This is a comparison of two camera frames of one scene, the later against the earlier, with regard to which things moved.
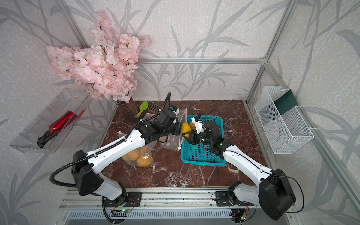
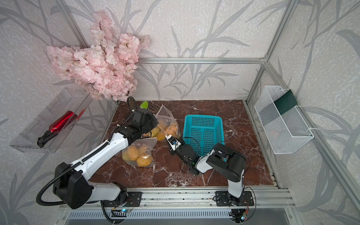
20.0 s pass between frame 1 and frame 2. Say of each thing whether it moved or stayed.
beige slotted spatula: stayed
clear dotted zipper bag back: moved
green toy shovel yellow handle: stayed
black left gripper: moved
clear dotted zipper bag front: stayed
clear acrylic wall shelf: stayed
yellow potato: stayed
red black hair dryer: stayed
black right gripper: moved
